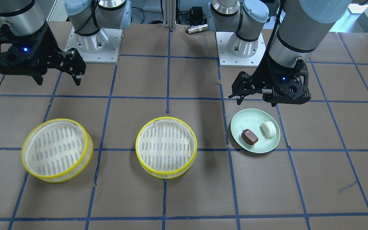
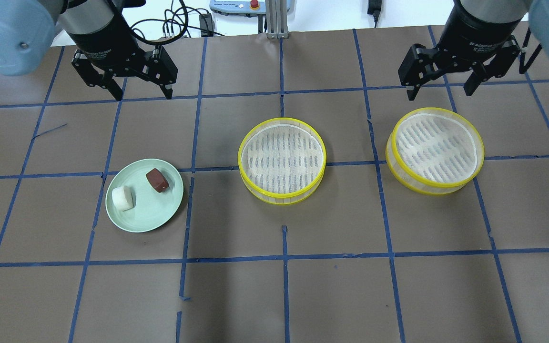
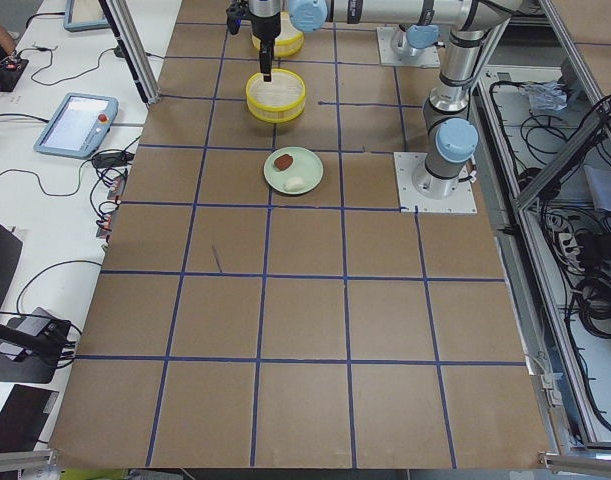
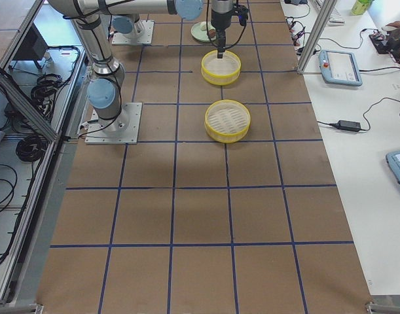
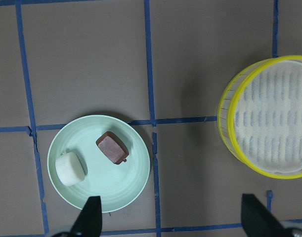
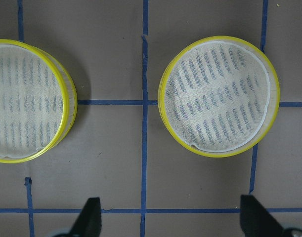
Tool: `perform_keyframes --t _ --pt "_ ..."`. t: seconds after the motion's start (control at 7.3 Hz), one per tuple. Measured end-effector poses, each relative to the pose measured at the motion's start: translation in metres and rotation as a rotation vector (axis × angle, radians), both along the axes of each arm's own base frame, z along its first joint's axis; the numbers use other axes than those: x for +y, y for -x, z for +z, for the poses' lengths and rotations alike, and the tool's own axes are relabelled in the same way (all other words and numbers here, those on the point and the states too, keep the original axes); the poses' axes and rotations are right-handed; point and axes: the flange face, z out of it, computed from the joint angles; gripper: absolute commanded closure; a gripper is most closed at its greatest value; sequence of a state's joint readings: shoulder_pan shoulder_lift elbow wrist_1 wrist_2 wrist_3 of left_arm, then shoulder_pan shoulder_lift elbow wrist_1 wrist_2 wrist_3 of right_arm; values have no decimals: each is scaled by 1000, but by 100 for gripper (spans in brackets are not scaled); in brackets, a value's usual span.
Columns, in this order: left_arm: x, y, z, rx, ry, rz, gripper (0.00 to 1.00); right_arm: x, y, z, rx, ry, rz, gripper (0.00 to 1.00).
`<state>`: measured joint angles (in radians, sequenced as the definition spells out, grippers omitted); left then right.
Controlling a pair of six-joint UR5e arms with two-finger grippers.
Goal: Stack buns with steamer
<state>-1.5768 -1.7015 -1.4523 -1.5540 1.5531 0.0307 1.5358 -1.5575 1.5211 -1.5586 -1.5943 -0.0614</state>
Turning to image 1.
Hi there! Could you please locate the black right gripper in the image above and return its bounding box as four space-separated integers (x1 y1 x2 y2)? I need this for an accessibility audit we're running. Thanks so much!
0 21 86 86

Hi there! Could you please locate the aluminium frame post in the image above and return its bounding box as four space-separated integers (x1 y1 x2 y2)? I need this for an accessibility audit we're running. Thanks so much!
161 0 178 30

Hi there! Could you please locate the light green plate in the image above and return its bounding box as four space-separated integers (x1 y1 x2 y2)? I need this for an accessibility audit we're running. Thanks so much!
230 109 280 153

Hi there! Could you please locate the silver cylindrical connector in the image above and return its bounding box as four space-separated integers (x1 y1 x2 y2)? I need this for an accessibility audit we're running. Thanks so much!
185 24 209 35

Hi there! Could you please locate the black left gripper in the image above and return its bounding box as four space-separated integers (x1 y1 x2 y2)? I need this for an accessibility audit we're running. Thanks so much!
228 57 311 107

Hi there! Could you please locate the brown bun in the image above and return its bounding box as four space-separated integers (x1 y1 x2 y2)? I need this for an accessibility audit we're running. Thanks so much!
241 129 259 146

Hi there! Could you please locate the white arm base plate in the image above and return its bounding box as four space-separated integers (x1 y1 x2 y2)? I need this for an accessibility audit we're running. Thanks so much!
216 32 266 67
65 28 123 64

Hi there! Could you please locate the yellow rimmed steamer basket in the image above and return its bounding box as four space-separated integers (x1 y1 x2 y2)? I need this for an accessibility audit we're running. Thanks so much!
135 117 197 179
21 119 94 183

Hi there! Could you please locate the black power adapter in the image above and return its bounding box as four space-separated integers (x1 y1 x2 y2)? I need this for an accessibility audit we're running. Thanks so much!
181 6 205 24

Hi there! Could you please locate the white bun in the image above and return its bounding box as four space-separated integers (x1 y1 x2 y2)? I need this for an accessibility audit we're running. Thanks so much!
260 121 277 137

